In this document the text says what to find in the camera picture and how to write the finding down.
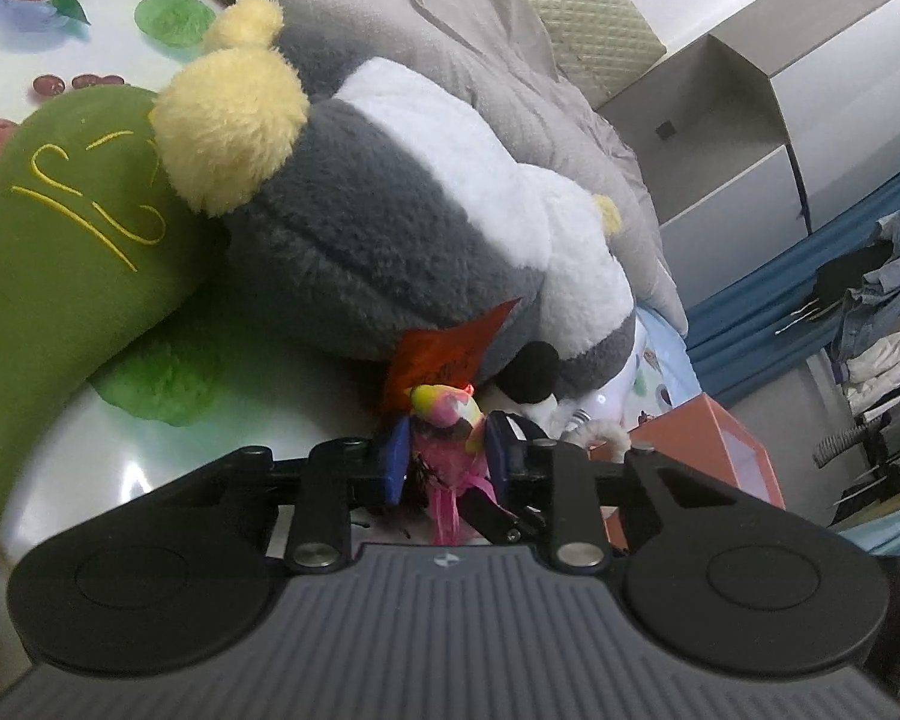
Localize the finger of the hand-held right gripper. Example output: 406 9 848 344
460 490 550 546

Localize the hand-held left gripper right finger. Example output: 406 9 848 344
487 412 752 572

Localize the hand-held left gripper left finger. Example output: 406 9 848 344
161 420 413 576

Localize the pink yellow ribbon toy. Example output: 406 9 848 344
409 382 496 548

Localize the small panda plush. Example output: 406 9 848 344
491 341 565 430

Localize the beige knotted cord charm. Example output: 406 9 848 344
562 405 632 460

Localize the pink cardboard box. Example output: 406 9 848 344
604 394 787 552

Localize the grey white penguin plush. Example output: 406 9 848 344
150 0 638 400

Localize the blue curtain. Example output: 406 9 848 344
686 154 900 400

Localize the green embroidered plush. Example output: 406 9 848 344
0 82 230 661

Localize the hanging white jacket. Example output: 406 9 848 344
844 330 900 415

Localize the grey duvet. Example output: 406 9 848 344
157 0 691 335

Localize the grey white cabinet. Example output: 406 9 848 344
596 0 900 308

